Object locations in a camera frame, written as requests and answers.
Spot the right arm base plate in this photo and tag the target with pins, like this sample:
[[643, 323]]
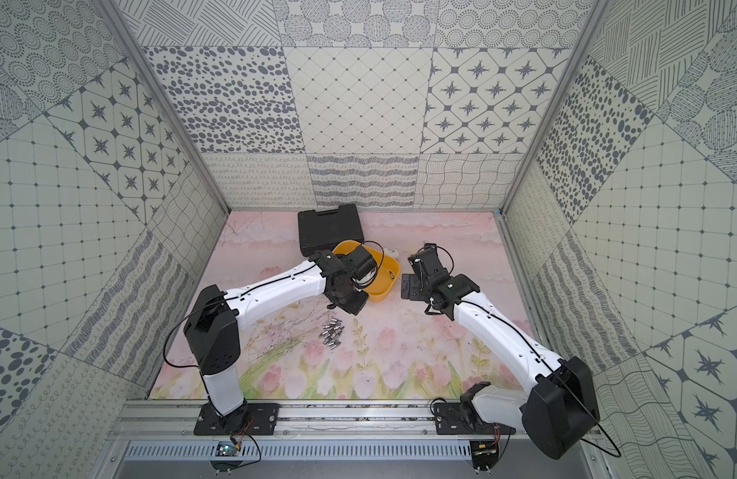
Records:
[[453, 418]]

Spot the aluminium mounting rail frame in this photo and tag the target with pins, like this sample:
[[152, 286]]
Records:
[[298, 418]]

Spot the yellow plastic storage box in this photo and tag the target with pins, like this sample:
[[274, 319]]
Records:
[[388, 273]]

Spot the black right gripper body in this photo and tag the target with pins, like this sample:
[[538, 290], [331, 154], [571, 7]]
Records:
[[425, 291]]

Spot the white pipe tee fitting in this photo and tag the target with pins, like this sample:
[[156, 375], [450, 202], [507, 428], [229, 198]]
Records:
[[392, 251]]

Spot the small green circuit board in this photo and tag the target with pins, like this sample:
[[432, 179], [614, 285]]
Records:
[[227, 449]]

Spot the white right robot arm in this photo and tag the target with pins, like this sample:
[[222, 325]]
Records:
[[557, 406]]

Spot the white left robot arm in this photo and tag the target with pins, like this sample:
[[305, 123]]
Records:
[[213, 327]]

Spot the black plastic tool case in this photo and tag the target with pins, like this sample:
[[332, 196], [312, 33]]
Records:
[[321, 230]]

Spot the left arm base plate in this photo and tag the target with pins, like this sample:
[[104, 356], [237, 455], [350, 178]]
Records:
[[256, 418]]

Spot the pile of metal bits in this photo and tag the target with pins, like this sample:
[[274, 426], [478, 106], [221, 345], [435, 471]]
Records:
[[331, 333]]

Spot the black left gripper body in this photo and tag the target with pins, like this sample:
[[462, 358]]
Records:
[[351, 299]]

